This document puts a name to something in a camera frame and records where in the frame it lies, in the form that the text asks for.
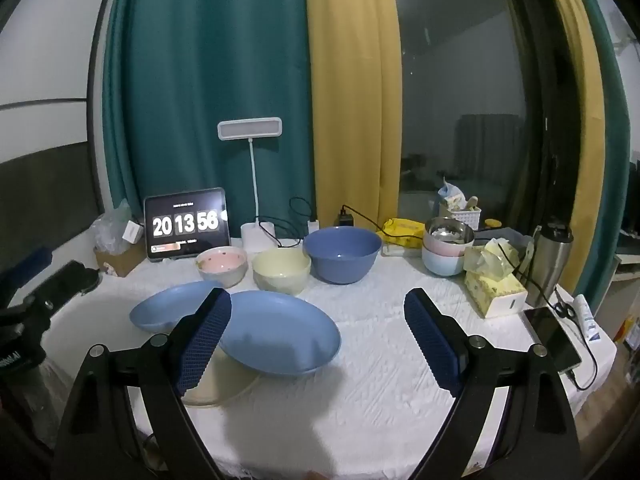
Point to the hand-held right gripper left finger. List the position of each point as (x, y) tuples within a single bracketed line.
[(205, 340)]

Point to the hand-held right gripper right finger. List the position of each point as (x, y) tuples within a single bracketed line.
[(430, 340)]

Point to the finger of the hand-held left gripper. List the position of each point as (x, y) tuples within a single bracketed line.
[(70, 280), (27, 262)]

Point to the cream plate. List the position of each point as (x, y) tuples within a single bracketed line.
[(220, 385)]

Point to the blue plate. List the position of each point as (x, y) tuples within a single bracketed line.
[(165, 310), (285, 330)]

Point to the pink spotted bowl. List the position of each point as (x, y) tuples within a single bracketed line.
[(221, 265)]

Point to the cream bowl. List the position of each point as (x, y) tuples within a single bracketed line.
[(280, 270)]

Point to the large blue bowl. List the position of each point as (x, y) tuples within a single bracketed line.
[(342, 257)]

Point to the cardboard box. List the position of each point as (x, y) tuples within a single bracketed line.
[(120, 262)]

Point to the clear plastic bag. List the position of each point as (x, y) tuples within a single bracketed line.
[(107, 227)]

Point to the small white box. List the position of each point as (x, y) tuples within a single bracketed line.
[(133, 231)]

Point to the yellow crumpled bag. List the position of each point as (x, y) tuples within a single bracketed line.
[(495, 290)]

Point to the plain pink bowl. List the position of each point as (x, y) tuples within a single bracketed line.
[(440, 249)]

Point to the white power strip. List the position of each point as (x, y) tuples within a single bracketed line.
[(400, 251)]

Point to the yellow packet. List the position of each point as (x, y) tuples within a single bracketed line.
[(402, 230)]

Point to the tablet with clock display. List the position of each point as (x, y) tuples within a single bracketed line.
[(185, 225)]

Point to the black phone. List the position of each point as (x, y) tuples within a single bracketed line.
[(552, 337)]

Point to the white basket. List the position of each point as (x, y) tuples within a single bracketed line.
[(462, 217)]

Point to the grey plastic container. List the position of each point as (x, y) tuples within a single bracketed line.
[(505, 235)]

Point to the yellow lid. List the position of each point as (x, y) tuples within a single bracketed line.
[(493, 223)]

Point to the black scissors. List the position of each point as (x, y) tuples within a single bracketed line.
[(565, 309)]

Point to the steel thermos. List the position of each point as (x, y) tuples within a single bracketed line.
[(550, 260)]

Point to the blue and white bag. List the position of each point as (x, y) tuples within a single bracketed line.
[(447, 195)]

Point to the black charger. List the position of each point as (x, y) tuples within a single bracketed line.
[(344, 219)]

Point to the white charger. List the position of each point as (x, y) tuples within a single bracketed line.
[(313, 227)]

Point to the white tube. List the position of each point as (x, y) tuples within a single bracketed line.
[(587, 320)]

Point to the white desk lamp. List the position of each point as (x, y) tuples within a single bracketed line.
[(250, 129)]

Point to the narrow yellow curtain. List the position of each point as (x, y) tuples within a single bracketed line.
[(585, 135)]

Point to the narrow teal curtain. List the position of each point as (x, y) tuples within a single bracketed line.
[(612, 110)]

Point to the black window frame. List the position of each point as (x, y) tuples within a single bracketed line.
[(545, 110)]

